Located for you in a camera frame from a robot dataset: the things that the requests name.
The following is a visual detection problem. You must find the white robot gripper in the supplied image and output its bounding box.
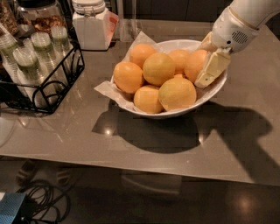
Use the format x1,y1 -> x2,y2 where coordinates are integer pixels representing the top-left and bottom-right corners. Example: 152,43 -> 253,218
194,7 -> 258,88

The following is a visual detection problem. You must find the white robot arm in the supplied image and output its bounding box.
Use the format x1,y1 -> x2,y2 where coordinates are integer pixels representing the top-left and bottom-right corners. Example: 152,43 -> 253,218
195,0 -> 280,88

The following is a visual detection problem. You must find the white ceramic bowl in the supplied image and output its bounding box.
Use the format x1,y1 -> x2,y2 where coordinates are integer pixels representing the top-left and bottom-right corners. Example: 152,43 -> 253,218
110,38 -> 228,120

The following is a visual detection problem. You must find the small hidden middle orange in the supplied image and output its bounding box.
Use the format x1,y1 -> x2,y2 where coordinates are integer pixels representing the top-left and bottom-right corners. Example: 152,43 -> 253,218
174,73 -> 186,78

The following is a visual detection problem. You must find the white paper bowl liner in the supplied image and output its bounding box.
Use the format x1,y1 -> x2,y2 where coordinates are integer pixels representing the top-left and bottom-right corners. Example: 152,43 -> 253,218
94,31 -> 217,112

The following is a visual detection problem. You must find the white lidded canister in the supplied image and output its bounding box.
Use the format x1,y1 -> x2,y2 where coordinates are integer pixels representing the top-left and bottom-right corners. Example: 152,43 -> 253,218
72,0 -> 119,51

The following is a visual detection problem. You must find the clear plastic cup stack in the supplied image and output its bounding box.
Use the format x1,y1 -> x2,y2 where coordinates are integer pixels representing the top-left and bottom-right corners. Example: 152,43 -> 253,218
0,34 -> 18,64
51,25 -> 70,53
13,46 -> 44,86
31,31 -> 56,61

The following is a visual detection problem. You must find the glass jar with snacks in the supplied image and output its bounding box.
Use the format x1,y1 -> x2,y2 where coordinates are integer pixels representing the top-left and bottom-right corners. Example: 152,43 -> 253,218
15,0 -> 67,34

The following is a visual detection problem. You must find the blue box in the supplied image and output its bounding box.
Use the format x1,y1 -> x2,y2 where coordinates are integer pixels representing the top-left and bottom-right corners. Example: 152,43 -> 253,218
0,192 -> 25,224

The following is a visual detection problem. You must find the black wire rack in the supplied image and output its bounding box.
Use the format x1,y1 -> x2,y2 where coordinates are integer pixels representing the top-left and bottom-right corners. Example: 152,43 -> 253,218
0,38 -> 86,115

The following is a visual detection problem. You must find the black cable bundle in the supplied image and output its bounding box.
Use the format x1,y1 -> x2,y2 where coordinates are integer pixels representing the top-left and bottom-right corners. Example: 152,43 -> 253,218
17,178 -> 73,224

